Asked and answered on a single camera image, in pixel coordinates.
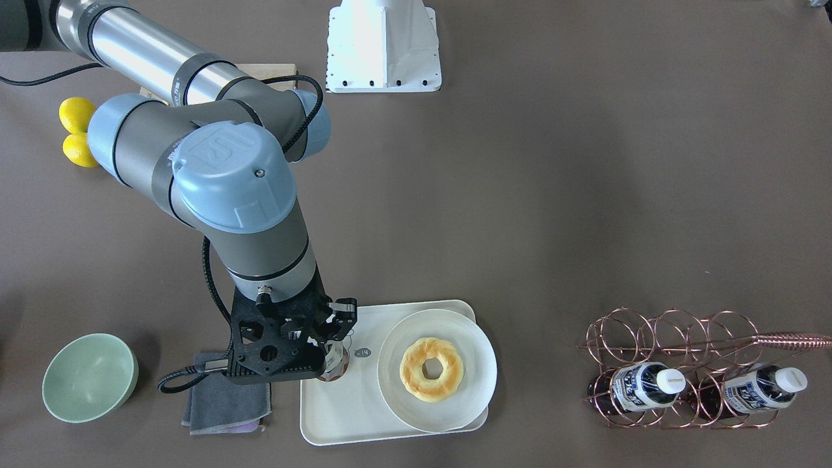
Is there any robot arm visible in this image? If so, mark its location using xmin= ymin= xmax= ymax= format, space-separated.
xmin=2 ymin=1 xmax=358 ymax=393

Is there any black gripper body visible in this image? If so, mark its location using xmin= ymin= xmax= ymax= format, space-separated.
xmin=225 ymin=263 xmax=358 ymax=385

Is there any copper wire bottle rack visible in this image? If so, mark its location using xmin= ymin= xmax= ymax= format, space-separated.
xmin=579 ymin=308 xmax=830 ymax=430

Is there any dark grey cloth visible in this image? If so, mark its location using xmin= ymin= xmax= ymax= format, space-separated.
xmin=181 ymin=373 xmax=272 ymax=436

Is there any tea bottle in rack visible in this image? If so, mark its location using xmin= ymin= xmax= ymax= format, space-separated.
xmin=699 ymin=364 xmax=808 ymax=419
xmin=586 ymin=361 xmax=687 ymax=415

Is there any cream plastic tray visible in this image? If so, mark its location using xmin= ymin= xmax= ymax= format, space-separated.
xmin=300 ymin=300 xmax=497 ymax=445

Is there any tea bottle brown liquid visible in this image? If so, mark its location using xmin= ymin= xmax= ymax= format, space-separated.
xmin=317 ymin=340 xmax=350 ymax=382

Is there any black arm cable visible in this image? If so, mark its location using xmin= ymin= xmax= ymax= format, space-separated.
xmin=158 ymin=73 xmax=324 ymax=395

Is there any green bowl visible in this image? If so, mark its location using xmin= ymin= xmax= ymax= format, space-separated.
xmin=42 ymin=333 xmax=139 ymax=424

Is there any whole yellow lemon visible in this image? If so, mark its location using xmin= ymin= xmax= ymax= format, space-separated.
xmin=62 ymin=133 xmax=100 ymax=168
xmin=58 ymin=97 xmax=96 ymax=134

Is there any glazed donut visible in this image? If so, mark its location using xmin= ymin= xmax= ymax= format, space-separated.
xmin=399 ymin=337 xmax=465 ymax=403

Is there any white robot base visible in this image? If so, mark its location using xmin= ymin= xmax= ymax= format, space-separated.
xmin=325 ymin=1 xmax=443 ymax=93

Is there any white plate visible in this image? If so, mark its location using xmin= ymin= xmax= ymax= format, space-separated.
xmin=377 ymin=307 xmax=497 ymax=433

